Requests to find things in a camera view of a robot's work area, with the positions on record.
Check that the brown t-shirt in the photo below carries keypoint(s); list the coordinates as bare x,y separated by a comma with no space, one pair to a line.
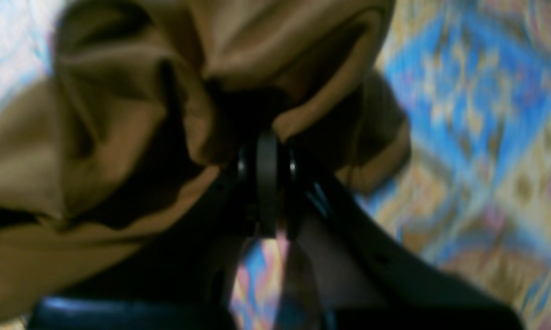
150,99

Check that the patterned tablecloth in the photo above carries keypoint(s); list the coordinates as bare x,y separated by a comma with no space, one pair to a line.
473,78

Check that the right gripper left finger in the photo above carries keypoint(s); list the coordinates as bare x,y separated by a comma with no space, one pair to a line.
183,279

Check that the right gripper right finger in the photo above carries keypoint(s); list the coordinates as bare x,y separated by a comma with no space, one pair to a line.
364,279

